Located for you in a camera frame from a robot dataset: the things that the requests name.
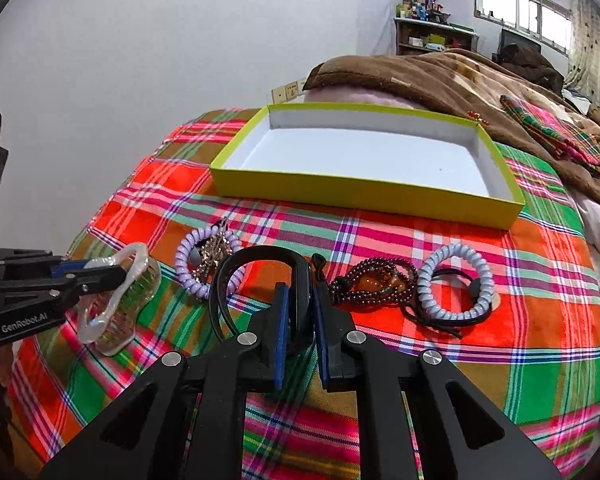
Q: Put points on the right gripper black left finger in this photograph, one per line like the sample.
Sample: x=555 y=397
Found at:
x=184 y=416

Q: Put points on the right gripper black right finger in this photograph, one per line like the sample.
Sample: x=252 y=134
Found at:
x=418 y=416

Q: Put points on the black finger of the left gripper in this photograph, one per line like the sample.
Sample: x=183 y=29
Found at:
x=71 y=283
x=29 y=264

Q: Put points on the clear pearly hair claw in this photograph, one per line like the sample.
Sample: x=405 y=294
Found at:
x=107 y=315

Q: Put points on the gold rhinestone hair clip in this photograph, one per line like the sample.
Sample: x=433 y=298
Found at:
x=208 y=252

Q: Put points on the black smart wristband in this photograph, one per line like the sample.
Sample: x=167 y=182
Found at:
x=253 y=271

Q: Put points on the person's left hand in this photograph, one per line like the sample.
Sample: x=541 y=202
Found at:
x=6 y=360

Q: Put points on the red green plaid cloth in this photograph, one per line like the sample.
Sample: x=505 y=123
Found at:
x=536 y=358

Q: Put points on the yellow-green shallow cardboard box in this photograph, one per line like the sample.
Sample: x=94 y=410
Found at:
x=370 y=157

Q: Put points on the folded plaid cloth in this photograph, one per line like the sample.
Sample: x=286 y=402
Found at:
x=562 y=139

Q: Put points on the small red hair clip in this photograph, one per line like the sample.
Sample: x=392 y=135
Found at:
x=476 y=117

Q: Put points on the brown fleece blanket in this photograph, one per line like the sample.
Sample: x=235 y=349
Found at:
x=458 y=82

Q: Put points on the dark clothes pile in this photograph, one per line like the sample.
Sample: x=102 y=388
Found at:
x=531 y=65

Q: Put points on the spotted cream curtain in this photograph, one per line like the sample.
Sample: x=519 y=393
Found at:
x=583 y=72

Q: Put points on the dark wooden shelf unit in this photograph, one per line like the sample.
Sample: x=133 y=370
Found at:
x=414 y=37

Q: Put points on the window with bars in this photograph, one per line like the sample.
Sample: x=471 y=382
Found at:
x=543 y=20

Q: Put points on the wall socket plates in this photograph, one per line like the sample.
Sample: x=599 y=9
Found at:
x=288 y=92

